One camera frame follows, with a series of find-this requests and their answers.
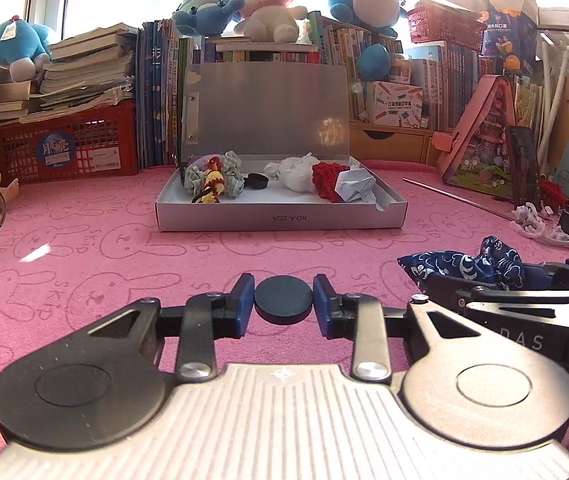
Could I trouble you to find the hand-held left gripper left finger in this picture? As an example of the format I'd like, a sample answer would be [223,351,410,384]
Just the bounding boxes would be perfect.
[87,272,256,381]

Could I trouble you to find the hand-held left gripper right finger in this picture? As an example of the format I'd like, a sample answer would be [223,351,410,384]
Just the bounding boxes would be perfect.
[313,274,483,382]

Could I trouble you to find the navy floral cloth pouch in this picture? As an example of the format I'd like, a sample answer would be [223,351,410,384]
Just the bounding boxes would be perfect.
[397,236,528,293]

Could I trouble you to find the white paper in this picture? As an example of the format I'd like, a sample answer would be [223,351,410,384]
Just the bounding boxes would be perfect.
[335,167,378,205]

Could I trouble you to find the red crochet pouch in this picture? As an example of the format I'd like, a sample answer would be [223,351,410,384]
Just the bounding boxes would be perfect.
[311,161,353,203]

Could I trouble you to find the red yellow crochet hair tie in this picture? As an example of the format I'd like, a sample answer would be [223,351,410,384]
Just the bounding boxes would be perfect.
[191,156,228,205]

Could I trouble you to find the green plaid scrunchie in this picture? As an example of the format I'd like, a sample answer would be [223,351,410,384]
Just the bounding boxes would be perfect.
[220,151,245,200]

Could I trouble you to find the grey crocheted small pouch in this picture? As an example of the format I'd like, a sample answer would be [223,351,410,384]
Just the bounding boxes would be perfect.
[183,164,210,196]

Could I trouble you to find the grey cardboard box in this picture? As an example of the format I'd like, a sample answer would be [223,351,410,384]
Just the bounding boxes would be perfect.
[155,62,408,232]

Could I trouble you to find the small red crochet piece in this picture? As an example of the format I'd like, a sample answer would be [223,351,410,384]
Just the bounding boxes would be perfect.
[539,180,568,209]

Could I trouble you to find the thin metal rod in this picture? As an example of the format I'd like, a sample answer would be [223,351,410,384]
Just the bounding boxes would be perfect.
[403,177,515,221]

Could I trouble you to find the dark standing panel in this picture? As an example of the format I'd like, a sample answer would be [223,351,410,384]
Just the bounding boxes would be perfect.
[505,126,543,209]

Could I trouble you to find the pink toy house bag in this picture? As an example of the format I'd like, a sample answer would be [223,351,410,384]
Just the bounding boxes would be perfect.
[436,74,548,195]

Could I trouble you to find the wooden drawer shelf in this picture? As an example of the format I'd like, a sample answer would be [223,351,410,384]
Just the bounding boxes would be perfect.
[349,122,453,166]

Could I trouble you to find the pink rabbit print cloth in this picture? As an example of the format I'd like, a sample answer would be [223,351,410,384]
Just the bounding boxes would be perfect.
[0,160,569,466]

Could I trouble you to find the white pipes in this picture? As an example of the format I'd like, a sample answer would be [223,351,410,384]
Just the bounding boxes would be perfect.
[539,30,569,181]

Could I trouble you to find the white printed carton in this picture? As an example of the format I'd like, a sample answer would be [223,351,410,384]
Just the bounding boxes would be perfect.
[366,81,424,127]

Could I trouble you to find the row of colourful books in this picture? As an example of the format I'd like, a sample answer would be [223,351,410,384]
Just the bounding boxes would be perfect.
[309,10,490,131]

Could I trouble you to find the red plastic crate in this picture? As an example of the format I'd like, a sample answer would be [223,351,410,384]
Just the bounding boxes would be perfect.
[0,101,139,184]

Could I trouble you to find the row of blue books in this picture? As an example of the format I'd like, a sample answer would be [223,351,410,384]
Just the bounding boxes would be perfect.
[136,19,205,168]

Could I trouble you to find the blue printed box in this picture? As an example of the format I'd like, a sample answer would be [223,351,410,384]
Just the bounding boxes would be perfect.
[479,0,539,66]

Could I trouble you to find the thin horizontal book stack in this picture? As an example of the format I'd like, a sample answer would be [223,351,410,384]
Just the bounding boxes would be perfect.
[214,37,321,66]

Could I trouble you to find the red plastic basket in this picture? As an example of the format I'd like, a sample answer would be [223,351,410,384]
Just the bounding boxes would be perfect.
[407,0,488,52]

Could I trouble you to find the stack of worn books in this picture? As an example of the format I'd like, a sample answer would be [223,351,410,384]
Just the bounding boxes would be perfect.
[0,22,138,126]

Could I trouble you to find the blue elephant plush toy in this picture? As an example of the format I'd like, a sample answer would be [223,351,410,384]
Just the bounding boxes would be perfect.
[172,0,246,38]

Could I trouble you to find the blue cat plush toy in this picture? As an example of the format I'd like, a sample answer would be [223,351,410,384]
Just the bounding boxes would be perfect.
[0,16,58,82]

